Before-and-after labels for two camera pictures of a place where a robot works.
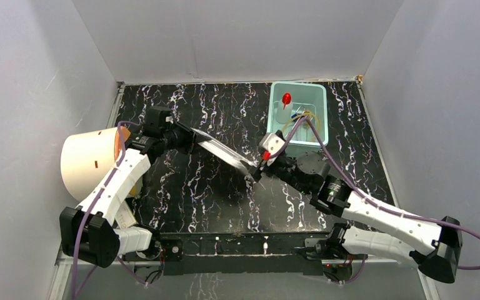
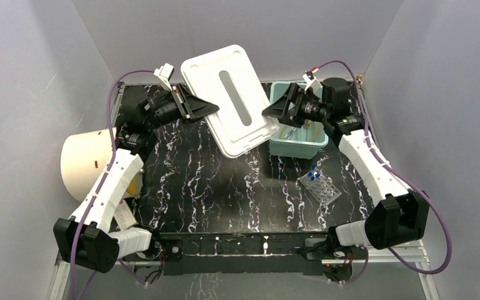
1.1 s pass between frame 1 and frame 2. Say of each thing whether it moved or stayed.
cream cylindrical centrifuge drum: stayed
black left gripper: moved
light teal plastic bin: stayed
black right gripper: moved
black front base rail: stayed
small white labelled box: stayed
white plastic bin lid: moved
